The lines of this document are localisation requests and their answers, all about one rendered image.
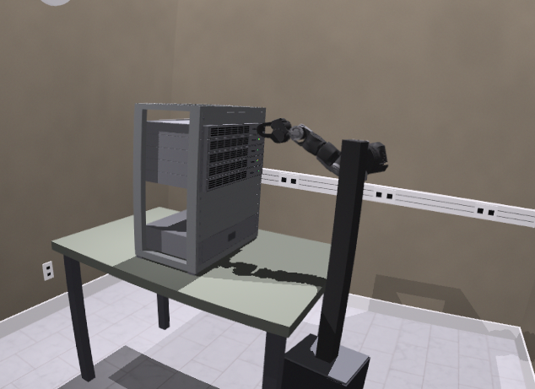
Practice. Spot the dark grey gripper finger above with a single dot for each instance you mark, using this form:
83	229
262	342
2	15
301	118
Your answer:
264	124
261	133

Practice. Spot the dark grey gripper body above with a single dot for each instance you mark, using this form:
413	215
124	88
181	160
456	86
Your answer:
279	130

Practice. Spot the grey server rack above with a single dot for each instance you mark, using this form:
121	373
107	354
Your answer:
215	164

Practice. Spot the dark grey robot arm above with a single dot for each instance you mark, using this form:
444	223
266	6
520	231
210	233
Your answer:
313	142

